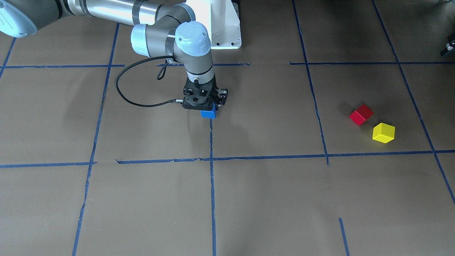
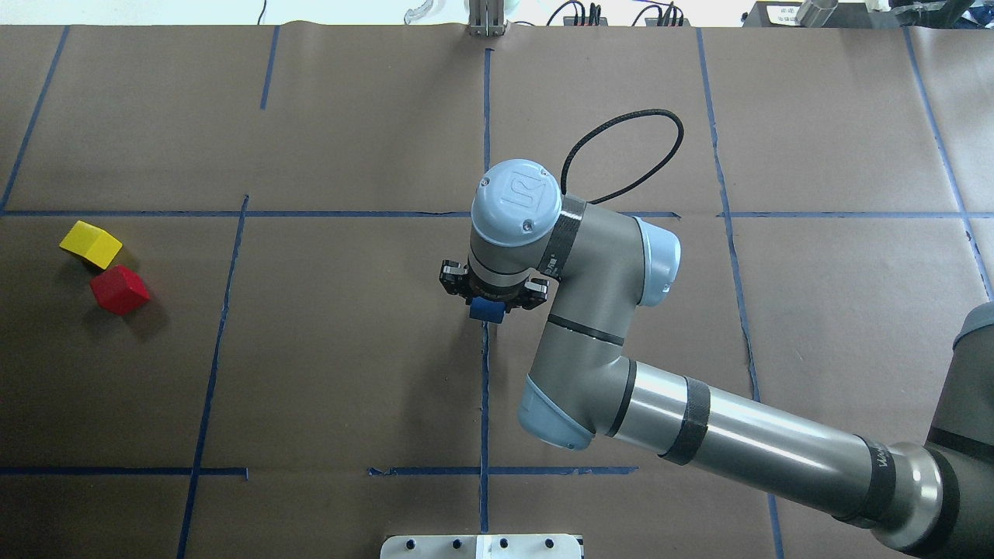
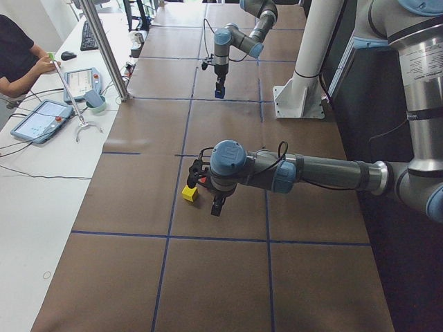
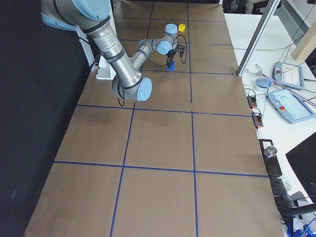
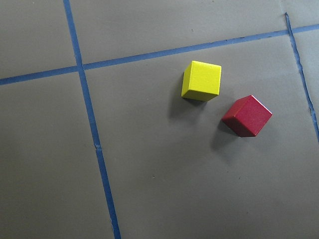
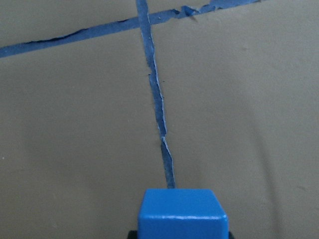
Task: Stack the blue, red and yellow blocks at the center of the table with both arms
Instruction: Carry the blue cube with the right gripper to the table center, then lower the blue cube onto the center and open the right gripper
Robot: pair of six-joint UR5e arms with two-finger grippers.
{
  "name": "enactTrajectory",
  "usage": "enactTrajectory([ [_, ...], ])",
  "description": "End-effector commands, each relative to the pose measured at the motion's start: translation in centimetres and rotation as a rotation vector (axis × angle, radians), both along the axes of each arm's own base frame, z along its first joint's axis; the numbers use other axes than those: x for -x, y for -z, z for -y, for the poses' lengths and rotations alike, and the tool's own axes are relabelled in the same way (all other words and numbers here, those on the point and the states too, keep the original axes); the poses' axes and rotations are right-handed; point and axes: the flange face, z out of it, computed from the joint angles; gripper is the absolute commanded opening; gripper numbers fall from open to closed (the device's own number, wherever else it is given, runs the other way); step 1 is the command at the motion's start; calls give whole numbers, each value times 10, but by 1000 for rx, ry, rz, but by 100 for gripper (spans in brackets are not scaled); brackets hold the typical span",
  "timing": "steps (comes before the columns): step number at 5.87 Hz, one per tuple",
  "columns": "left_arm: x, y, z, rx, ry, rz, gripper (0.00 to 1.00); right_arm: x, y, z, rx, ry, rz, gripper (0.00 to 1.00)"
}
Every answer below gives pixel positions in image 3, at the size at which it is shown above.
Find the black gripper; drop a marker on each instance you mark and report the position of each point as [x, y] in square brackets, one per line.
[219, 71]
[220, 191]

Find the blue wooden cube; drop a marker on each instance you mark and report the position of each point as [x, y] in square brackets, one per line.
[220, 92]

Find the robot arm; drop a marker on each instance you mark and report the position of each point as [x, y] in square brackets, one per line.
[266, 14]
[414, 30]

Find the yellow wooden cube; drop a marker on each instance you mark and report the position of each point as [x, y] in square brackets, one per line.
[190, 193]

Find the metal cup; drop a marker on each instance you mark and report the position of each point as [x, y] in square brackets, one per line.
[138, 38]

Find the far teach pendant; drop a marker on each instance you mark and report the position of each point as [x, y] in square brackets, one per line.
[82, 81]

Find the teach pendant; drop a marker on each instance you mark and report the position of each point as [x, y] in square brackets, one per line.
[82, 81]
[43, 122]

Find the black keyboard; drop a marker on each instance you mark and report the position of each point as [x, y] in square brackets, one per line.
[88, 41]

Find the black computer mouse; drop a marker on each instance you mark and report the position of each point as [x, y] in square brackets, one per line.
[68, 55]

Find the reacher grabber stick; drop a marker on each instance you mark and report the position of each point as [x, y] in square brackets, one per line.
[83, 123]

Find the near teach pendant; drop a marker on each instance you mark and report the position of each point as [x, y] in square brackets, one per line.
[43, 122]

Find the person in black shirt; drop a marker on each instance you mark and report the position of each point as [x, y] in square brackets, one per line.
[22, 60]

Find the aluminium frame post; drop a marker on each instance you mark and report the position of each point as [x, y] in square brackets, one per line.
[90, 12]

